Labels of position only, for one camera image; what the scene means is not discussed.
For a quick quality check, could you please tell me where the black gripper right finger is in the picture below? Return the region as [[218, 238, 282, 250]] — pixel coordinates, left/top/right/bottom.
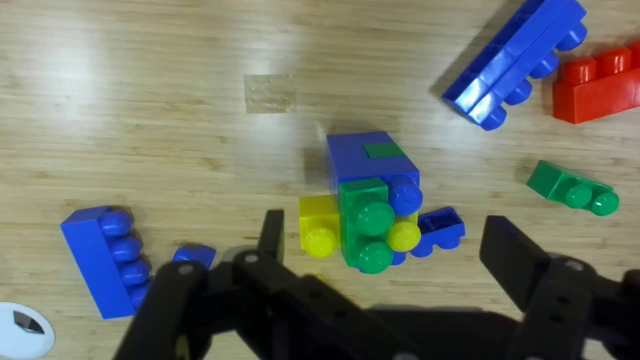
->
[[478, 215, 640, 360]]

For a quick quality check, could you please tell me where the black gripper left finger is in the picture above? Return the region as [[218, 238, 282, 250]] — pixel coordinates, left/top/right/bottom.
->
[[110, 209, 348, 360]]

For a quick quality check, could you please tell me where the tiny blue toy block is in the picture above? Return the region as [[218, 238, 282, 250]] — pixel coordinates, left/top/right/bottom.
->
[[171, 243, 221, 273]]

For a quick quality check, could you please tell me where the blue four-stud toy block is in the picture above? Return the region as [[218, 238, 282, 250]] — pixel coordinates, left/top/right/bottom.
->
[[59, 204, 157, 323]]

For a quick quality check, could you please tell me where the square green toy block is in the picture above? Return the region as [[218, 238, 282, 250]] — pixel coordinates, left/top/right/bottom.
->
[[524, 159, 623, 220]]

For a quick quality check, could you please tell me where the yellow stacked toy block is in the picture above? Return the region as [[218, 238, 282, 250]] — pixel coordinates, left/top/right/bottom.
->
[[296, 192, 424, 262]]

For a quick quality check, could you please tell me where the slim blue toy block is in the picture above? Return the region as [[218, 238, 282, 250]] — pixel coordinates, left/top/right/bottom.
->
[[411, 204, 468, 260]]

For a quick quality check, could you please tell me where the green top toy block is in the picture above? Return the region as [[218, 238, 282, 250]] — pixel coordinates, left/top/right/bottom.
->
[[336, 177, 398, 277]]

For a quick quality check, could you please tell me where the tall blue stacked block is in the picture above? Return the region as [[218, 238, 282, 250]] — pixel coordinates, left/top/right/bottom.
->
[[324, 128, 427, 220]]

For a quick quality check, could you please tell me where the long red toy block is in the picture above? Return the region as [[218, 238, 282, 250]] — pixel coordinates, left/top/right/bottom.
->
[[551, 39, 640, 126]]

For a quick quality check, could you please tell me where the green block inside stack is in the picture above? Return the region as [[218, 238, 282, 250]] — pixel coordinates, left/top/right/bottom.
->
[[362, 140, 406, 162]]

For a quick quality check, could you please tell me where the wide blue toy block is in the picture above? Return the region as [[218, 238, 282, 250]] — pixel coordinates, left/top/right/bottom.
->
[[441, 0, 593, 134]]

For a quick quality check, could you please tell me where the white table grommet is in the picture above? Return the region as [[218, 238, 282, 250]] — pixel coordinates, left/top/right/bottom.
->
[[0, 301, 59, 360]]

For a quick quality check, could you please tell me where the clear tape patch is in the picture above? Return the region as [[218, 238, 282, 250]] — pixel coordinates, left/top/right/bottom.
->
[[242, 71, 300, 116]]

